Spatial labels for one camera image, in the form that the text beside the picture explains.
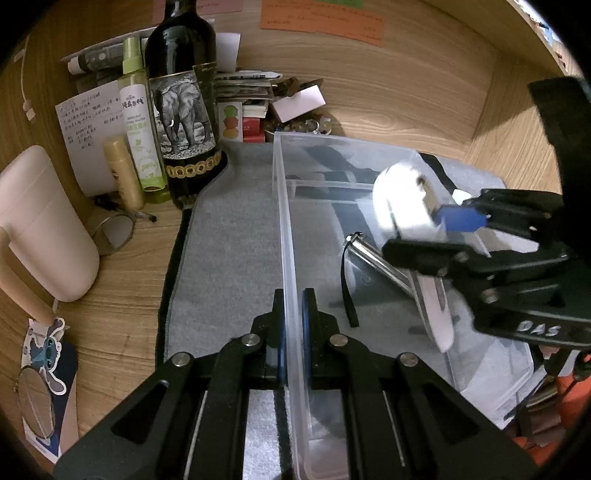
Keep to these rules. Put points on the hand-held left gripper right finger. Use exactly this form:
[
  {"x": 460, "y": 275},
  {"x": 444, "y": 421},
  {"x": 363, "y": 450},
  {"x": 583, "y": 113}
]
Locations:
[{"x": 306, "y": 332}]

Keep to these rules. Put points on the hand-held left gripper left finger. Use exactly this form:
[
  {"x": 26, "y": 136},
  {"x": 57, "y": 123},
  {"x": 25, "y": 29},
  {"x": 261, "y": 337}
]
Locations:
[{"x": 280, "y": 350}]

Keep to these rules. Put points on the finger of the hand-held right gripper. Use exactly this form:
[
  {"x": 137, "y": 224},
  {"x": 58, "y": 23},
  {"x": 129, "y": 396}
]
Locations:
[
  {"x": 425, "y": 256},
  {"x": 461, "y": 219}
]

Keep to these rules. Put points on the white handheld facial device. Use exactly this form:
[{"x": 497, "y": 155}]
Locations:
[{"x": 401, "y": 198}]

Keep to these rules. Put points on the clear plastic storage box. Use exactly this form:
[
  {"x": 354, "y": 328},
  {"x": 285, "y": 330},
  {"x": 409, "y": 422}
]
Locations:
[{"x": 288, "y": 258}]

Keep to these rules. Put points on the grey felt mat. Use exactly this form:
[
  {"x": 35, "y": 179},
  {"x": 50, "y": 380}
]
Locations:
[{"x": 231, "y": 240}]

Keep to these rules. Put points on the orange clothing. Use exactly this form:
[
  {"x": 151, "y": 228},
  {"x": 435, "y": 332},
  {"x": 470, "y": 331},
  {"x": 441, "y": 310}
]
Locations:
[{"x": 572, "y": 387}]

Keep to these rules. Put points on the black pen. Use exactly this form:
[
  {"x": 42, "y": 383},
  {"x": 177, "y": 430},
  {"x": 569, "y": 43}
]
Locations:
[{"x": 138, "y": 214}]

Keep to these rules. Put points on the round metal-rimmed mirror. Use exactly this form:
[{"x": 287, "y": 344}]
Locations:
[{"x": 111, "y": 236}]

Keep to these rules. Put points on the small red box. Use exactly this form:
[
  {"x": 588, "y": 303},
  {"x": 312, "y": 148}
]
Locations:
[{"x": 251, "y": 129}]

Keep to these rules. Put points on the dark blue card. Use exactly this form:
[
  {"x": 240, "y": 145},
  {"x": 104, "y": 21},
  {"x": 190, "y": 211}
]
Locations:
[{"x": 67, "y": 364}]

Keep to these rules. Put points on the brown wooden pieces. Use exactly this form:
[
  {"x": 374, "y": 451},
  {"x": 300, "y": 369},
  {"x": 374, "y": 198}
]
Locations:
[{"x": 291, "y": 86}]

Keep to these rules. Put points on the stack of small cards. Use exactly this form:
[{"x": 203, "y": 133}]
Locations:
[{"x": 256, "y": 108}]

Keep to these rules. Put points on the card with coloured circles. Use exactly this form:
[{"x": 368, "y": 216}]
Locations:
[{"x": 230, "y": 121}]

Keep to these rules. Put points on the small beige bottle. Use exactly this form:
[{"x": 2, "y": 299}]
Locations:
[{"x": 122, "y": 175}]

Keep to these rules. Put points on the blue cartoon sticker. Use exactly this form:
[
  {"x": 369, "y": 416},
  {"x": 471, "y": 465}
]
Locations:
[{"x": 44, "y": 350}]

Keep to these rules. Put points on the orange paper note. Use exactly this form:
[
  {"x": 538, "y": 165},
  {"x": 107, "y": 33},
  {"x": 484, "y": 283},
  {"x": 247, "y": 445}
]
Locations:
[{"x": 323, "y": 21}]

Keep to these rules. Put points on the round ribbed mirror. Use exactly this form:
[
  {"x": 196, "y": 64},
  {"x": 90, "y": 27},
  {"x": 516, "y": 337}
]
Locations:
[{"x": 34, "y": 401}]

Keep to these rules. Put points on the green spray bottle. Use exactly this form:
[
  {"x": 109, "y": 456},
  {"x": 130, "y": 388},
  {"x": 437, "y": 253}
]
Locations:
[{"x": 138, "y": 138}]

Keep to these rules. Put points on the dark slim box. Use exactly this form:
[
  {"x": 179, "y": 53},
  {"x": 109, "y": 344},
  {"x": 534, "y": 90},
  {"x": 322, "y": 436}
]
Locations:
[{"x": 207, "y": 92}]

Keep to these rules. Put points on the beige plastic appliance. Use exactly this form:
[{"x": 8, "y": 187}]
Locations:
[{"x": 41, "y": 221}]

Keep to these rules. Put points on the white paper sheet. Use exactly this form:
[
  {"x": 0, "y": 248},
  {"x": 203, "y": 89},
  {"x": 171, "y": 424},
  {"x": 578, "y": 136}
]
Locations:
[{"x": 228, "y": 50}]

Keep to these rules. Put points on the white handwritten note paper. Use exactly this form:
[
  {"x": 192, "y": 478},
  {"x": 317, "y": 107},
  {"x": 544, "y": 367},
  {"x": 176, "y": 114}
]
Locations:
[{"x": 83, "y": 134}]

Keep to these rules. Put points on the dark wine bottle elephant label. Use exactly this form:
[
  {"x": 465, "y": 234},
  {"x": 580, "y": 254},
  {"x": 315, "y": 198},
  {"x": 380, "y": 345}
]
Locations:
[{"x": 184, "y": 46}]

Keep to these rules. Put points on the rolled patterned paper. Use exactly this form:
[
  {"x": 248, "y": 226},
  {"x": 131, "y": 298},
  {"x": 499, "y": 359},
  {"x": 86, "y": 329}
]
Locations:
[{"x": 97, "y": 57}]

